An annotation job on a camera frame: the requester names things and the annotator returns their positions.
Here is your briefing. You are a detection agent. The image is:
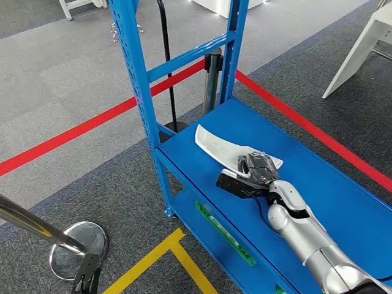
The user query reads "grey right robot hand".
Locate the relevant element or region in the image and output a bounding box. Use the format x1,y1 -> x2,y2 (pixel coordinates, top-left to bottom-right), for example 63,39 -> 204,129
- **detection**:
237,151 -> 279,189

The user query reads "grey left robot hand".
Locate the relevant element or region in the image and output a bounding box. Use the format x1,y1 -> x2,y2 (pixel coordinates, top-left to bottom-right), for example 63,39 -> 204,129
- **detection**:
71,276 -> 100,294

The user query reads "white curved plastic part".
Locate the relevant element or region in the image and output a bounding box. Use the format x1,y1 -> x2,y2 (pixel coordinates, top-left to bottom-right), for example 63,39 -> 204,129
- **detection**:
195,124 -> 284,179

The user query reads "blue metal shelf rack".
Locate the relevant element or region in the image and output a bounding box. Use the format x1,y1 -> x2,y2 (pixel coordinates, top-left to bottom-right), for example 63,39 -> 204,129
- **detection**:
106,0 -> 392,294

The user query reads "chrome stanchion with round base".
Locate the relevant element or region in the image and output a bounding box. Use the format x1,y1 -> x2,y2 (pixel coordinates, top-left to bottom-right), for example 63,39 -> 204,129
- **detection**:
0,194 -> 109,282

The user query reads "red barrier belt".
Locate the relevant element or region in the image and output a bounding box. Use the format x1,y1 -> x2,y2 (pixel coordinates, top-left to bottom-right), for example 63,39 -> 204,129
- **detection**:
0,59 -> 205,177
235,69 -> 392,194

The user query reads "black pole stand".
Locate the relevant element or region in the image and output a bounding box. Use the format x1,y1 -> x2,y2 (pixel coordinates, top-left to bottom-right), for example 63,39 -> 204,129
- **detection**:
156,0 -> 189,143

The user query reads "yellow floor tape outline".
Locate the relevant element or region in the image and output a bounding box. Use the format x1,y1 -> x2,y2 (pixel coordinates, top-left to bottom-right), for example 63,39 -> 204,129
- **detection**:
102,228 -> 218,294

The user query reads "white desk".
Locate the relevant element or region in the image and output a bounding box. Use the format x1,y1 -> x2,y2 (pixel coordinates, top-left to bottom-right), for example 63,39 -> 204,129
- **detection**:
321,0 -> 392,100

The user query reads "chrome chair base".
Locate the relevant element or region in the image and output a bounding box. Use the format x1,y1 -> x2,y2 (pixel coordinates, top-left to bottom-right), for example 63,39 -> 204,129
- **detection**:
110,22 -> 145,43

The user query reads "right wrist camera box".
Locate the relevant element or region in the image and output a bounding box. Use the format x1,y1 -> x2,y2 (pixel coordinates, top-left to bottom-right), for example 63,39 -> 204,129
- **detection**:
215,168 -> 270,200

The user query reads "chrome stanchion post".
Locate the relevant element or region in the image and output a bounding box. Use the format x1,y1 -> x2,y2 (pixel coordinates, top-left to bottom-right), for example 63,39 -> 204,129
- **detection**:
203,48 -> 224,115

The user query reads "white furniture frame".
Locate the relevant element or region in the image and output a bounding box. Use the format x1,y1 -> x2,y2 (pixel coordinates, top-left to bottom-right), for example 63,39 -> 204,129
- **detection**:
58,0 -> 108,22

